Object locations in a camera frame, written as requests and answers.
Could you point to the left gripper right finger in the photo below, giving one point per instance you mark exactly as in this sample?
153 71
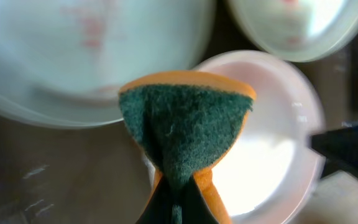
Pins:
193 206

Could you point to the cream white plate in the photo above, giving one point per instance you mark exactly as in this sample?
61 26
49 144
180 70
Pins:
297 30

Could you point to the pale green plate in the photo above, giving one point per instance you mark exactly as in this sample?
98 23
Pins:
62 62

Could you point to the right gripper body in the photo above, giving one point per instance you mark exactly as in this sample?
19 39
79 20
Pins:
339 146

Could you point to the large brown serving tray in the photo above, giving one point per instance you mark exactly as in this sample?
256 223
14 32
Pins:
97 175

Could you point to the pink white plate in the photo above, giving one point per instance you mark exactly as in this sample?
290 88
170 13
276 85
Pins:
270 173

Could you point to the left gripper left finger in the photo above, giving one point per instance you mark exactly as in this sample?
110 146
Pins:
159 207

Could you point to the green and orange sponge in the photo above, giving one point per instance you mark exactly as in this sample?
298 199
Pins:
185 122

